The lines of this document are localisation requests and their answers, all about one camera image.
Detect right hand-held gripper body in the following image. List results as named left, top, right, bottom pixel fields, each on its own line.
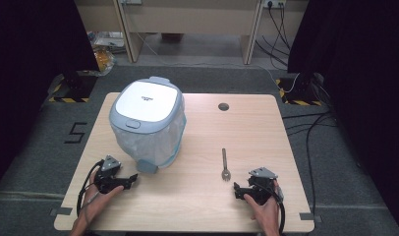
left=247, top=166, right=279, bottom=206

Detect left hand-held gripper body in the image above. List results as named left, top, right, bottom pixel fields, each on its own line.
left=93, top=154, right=133, bottom=195

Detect person's left hand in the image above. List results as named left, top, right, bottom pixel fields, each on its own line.
left=82, top=172, right=125, bottom=217

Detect person's right hand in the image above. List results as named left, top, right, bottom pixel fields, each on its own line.
left=244, top=181, right=282, bottom=228

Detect metal fork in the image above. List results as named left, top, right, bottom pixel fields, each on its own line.
left=220, top=147, right=232, bottom=182

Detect clear plastic bin liner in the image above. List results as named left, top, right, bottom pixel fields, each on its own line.
left=111, top=97, right=188, bottom=169

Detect grey tape strip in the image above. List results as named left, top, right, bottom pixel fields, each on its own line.
left=299, top=211, right=322, bottom=224
left=49, top=206, right=74, bottom=217

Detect black tape floor mark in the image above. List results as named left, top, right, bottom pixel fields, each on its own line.
left=63, top=121, right=88, bottom=145

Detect blue-grey pedal trash bin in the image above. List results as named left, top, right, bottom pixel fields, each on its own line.
left=108, top=76, right=188, bottom=174

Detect yellow-black hazard tape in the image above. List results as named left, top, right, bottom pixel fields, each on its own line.
left=275, top=78, right=323, bottom=107
left=47, top=73, right=91, bottom=104

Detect black stand base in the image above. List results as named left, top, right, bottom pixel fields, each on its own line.
left=63, top=70, right=99, bottom=99
left=286, top=72, right=315, bottom=102

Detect plastic bag with clutter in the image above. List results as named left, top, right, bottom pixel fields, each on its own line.
left=86, top=30, right=117, bottom=77

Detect black curtain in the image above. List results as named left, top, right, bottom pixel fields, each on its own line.
left=0, top=0, right=101, bottom=195
left=287, top=0, right=399, bottom=236

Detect beige wooden desk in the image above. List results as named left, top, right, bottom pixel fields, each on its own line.
left=73, top=0, right=310, bottom=66

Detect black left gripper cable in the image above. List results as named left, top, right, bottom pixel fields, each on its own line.
left=76, top=159, right=105, bottom=217

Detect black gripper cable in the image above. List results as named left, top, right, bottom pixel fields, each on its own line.
left=76, top=159, right=105, bottom=217
left=253, top=181, right=286, bottom=236

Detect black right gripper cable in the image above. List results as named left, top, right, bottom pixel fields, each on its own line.
left=253, top=181, right=286, bottom=236

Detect black floor cables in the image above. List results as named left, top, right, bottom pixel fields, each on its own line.
left=281, top=110, right=340, bottom=217

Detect black cables from socket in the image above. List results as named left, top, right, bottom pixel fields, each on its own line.
left=255, top=1, right=292, bottom=67

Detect white wall socket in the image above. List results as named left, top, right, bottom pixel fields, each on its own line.
left=261, top=0, right=288, bottom=10

